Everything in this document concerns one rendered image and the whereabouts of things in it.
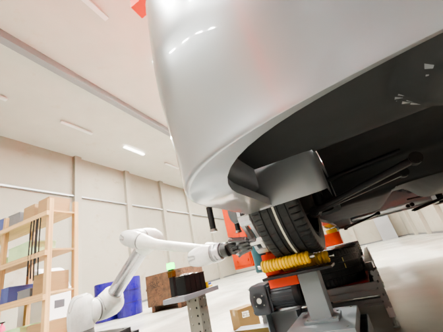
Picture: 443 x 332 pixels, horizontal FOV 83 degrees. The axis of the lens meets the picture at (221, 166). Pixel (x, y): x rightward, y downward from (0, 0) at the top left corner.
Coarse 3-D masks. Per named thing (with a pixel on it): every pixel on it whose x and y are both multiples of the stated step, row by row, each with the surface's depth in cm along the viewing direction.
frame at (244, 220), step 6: (240, 216) 126; (246, 216) 124; (240, 222) 125; (246, 222) 124; (252, 222) 125; (246, 228) 127; (252, 228) 125; (246, 234) 128; (252, 234) 131; (258, 234) 127; (258, 246) 132; (264, 246) 130; (258, 252) 132; (264, 252) 134
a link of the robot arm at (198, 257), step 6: (204, 246) 135; (192, 252) 136; (198, 252) 133; (204, 252) 132; (192, 258) 134; (198, 258) 132; (204, 258) 131; (192, 264) 135; (198, 264) 133; (204, 264) 133
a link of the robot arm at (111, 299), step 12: (144, 228) 174; (132, 252) 177; (144, 252) 173; (132, 264) 175; (120, 276) 176; (132, 276) 178; (108, 288) 182; (120, 288) 177; (108, 300) 175; (120, 300) 180; (108, 312) 176
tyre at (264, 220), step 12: (288, 204) 112; (300, 204) 113; (252, 216) 119; (264, 216) 116; (288, 216) 112; (300, 216) 111; (264, 228) 117; (276, 228) 116; (288, 228) 114; (300, 228) 113; (312, 228) 119; (264, 240) 121; (276, 240) 118; (300, 240) 116; (312, 240) 115; (324, 240) 139; (276, 252) 124; (288, 252) 123; (312, 252) 129
